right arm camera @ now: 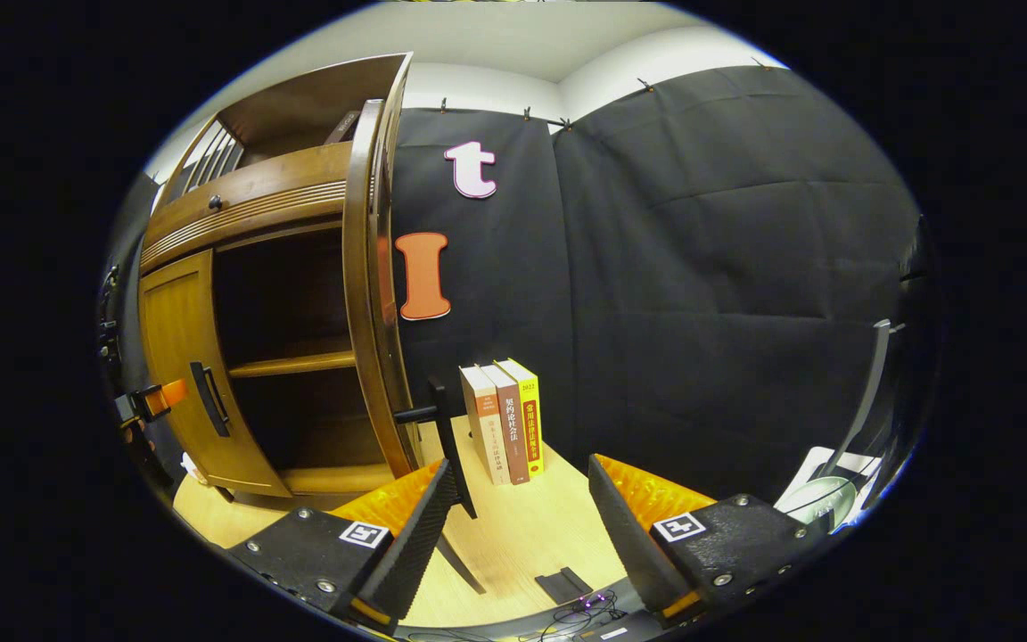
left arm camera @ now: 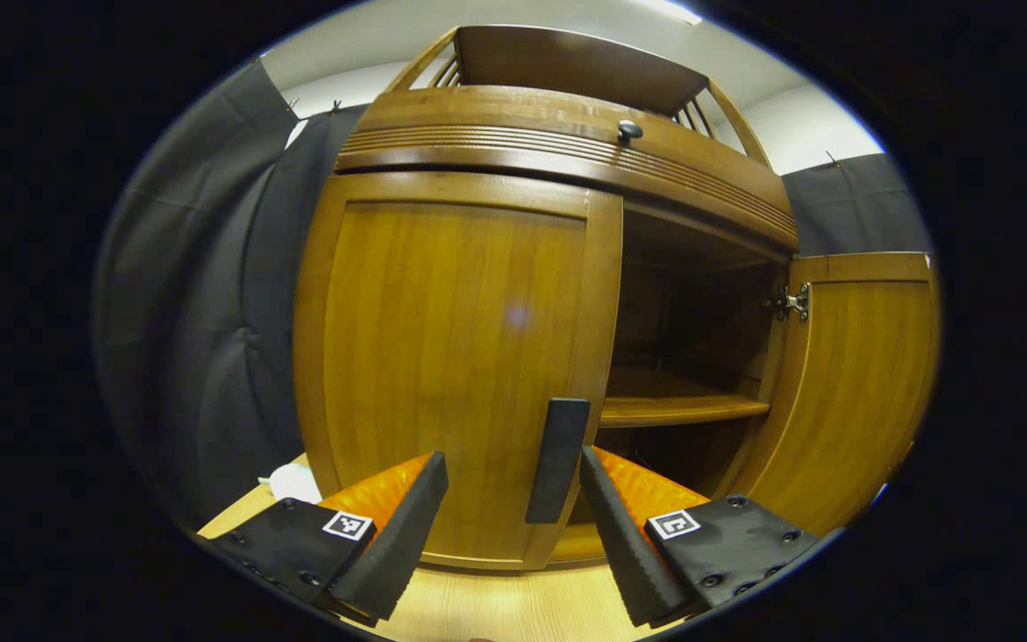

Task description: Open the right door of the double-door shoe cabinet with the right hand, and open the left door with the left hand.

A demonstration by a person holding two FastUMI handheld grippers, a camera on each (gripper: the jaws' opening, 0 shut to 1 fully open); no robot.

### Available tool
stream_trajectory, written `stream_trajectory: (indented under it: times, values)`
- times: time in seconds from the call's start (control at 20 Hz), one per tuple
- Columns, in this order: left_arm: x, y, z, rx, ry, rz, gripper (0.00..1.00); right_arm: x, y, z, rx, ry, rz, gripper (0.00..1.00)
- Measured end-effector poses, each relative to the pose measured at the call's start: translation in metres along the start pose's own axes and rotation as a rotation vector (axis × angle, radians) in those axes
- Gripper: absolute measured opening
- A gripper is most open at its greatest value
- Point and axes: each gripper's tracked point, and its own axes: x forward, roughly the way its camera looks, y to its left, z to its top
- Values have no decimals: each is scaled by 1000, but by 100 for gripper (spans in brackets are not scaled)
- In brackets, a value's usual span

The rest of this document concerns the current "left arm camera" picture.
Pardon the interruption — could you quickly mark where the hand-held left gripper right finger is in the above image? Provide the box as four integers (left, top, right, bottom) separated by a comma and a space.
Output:
579, 446, 844, 630

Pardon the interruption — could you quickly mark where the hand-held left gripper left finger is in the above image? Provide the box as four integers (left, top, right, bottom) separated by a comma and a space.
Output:
210, 450, 449, 630

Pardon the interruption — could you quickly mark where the wooden double-door shoe cabinet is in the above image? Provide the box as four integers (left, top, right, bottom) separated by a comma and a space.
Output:
292, 25, 800, 572

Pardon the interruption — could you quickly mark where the wooden cabinet door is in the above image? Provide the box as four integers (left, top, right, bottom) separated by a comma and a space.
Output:
293, 171, 624, 572
714, 252, 942, 536

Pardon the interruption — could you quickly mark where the white crumpled item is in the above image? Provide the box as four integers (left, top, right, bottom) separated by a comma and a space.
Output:
259, 462, 325, 506

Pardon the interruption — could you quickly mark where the black backdrop cloth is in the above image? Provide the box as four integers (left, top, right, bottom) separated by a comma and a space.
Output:
93, 58, 933, 531

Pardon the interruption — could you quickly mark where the wooden drawer with black knob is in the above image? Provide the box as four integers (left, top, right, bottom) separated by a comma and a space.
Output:
349, 85, 791, 210

